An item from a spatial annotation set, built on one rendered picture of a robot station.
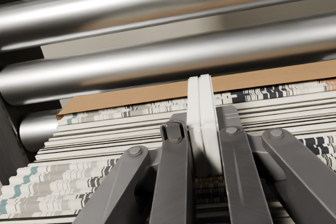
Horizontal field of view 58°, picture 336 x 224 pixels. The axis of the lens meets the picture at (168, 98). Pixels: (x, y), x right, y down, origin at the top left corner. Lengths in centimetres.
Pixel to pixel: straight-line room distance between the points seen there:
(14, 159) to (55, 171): 20
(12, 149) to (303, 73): 34
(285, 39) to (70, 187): 23
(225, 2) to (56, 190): 21
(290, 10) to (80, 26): 91
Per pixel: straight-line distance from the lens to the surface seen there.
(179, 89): 28
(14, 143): 41
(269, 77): 28
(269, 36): 31
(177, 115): 17
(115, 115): 27
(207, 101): 17
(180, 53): 31
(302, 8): 116
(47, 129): 39
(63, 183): 21
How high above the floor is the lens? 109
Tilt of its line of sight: 66 degrees down
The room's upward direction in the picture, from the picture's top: 167 degrees counter-clockwise
